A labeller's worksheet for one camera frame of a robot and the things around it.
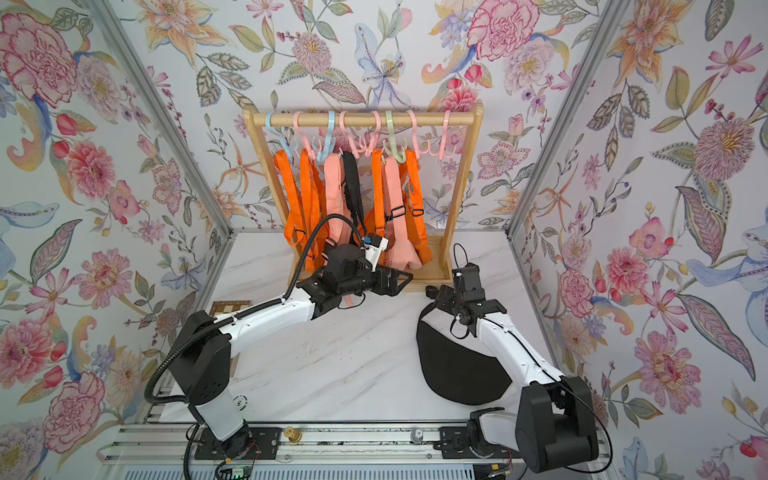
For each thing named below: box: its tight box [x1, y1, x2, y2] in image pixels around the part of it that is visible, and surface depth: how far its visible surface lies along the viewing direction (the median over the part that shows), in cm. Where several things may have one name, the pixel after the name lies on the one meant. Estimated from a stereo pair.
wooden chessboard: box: [209, 300, 252, 316], surface depth 100 cm
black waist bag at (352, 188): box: [341, 151, 366, 236], surface depth 79 cm
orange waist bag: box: [355, 148, 433, 265], surface depth 81 cm
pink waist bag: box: [324, 153, 423, 270], surface depth 82 cm
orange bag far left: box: [274, 149, 330, 271], surface depth 82 cm
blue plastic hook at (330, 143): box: [312, 110, 336, 162], surface depth 74 cm
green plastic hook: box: [383, 110, 407, 164], surface depth 75 cm
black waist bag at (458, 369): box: [417, 302, 512, 405], surface depth 91 cm
